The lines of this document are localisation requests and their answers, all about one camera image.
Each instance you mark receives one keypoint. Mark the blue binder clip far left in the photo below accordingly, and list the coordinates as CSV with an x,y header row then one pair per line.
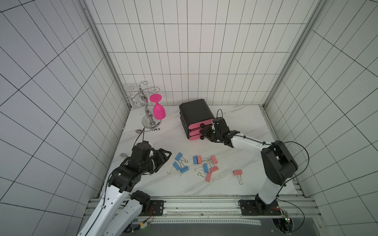
x,y
175,166

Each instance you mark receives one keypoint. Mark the clear wine glass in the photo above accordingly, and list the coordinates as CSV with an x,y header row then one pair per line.
x,y
134,98

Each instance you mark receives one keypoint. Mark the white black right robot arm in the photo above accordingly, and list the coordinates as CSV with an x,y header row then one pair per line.
x,y
279,165

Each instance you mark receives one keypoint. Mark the blue binder clip top left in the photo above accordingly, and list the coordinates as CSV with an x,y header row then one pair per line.
x,y
179,157

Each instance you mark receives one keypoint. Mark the magenta plastic wine glass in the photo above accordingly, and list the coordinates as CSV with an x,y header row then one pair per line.
x,y
158,109

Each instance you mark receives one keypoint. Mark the pink top drawer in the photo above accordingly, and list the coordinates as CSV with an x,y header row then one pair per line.
x,y
201,124

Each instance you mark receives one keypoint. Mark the pink binder clip lone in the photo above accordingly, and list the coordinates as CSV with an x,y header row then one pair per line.
x,y
238,174

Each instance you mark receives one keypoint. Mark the blue binder clip centre upper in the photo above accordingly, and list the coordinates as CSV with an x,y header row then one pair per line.
x,y
195,160

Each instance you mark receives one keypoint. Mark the pink binder clip bottom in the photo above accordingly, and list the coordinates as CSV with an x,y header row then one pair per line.
x,y
206,176

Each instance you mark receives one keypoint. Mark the black drawer cabinet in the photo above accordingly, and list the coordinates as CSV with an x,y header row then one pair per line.
x,y
193,112

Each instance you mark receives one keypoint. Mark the blue binder clip lower left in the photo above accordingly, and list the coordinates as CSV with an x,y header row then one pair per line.
x,y
184,168

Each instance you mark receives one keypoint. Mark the pink bottom drawer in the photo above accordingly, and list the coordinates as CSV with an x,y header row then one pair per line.
x,y
196,137

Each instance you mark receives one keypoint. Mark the pink drawer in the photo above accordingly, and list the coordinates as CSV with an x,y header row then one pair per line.
x,y
196,137
195,132
201,124

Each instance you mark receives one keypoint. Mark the blue binder clip centre lower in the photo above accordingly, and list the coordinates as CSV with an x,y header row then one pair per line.
x,y
203,168

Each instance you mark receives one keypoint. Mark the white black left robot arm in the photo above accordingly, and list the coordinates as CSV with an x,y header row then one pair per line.
x,y
118,194

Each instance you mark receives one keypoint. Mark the chrome glass rack stand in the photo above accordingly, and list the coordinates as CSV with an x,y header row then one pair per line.
x,y
148,121

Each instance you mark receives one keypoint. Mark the pink binder clip beside blue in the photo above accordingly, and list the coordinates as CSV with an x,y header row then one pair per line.
x,y
201,160

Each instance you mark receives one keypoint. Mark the pink binder clip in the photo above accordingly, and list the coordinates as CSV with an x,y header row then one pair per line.
x,y
212,160
213,169
201,160
206,176

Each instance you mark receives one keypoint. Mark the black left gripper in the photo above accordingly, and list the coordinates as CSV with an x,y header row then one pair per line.
x,y
164,159

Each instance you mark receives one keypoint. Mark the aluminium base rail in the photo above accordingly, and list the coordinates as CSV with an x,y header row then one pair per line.
x,y
227,209

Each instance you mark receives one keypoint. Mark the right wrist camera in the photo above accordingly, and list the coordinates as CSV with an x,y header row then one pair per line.
x,y
220,125

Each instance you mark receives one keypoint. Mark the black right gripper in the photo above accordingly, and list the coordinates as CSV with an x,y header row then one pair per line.
x,y
217,135

